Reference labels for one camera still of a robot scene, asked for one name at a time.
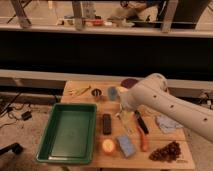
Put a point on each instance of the black remote control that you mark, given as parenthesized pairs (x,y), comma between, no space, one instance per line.
(106,124)

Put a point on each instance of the blue plastic cup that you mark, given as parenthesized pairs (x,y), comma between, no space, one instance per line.
(112,93)

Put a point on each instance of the brown grape bunch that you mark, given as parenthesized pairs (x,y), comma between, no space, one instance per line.
(168,153)

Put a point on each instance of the black power adapter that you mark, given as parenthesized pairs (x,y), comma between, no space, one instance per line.
(26,115)

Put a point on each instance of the black chair base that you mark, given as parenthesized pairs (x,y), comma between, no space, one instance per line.
(16,148)

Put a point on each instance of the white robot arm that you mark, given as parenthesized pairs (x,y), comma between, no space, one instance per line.
(152,92)

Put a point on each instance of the blue sponge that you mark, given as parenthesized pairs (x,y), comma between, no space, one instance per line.
(126,145)

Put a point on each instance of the green plastic tray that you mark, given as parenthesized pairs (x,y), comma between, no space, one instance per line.
(69,134)

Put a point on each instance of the purple bowl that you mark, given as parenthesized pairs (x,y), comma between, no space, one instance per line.
(128,83)

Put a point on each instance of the orange handled tool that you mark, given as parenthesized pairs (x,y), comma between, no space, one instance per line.
(144,141)

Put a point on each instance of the yellow banana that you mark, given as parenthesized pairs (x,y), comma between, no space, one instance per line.
(79,91)

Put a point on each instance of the blue folded cloth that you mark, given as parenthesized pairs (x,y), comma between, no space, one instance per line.
(167,125)

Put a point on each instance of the orange round fruit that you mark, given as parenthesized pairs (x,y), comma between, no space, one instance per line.
(108,146)

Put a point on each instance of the small dark metal cup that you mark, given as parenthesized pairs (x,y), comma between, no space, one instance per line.
(96,93)

